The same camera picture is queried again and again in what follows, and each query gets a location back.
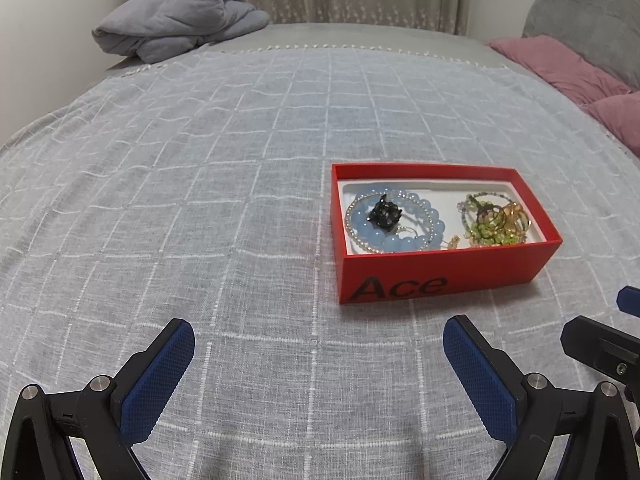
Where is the pink pillow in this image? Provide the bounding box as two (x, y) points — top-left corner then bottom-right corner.
(487, 35), (640, 159)

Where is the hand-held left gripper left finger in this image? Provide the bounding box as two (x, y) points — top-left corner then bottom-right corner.
(0, 318), (197, 480)

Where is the clear bead bracelet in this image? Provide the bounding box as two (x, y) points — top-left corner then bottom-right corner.
(344, 192), (437, 254)

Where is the folded grey blanket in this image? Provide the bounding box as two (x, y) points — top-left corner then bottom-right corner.
(91, 0), (272, 65)

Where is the grey checked bedspread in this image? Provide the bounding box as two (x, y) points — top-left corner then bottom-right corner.
(0, 46), (640, 480)

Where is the grey bed sheet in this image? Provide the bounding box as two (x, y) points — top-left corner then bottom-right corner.
(102, 22), (513, 80)

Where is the blue bead bracelet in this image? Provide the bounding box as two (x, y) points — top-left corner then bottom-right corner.
(350, 185), (447, 255)

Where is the red jewelry box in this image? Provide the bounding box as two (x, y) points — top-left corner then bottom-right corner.
(331, 162), (564, 306)

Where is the teal seed bead bracelet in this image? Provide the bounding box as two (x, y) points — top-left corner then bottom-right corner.
(457, 190), (509, 222)

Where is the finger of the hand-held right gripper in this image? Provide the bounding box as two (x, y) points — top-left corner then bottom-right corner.
(560, 316), (640, 402)
(616, 285), (640, 319)

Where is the grey pillow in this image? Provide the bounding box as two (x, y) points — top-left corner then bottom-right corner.
(522, 0), (640, 92)

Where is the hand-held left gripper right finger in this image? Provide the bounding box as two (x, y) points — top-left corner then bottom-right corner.
(443, 315), (640, 480)

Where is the black flower hair clip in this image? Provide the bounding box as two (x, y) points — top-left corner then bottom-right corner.
(367, 197), (405, 234)

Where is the green bead bracelet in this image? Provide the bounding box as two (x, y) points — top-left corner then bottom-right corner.
(456, 196), (527, 249)

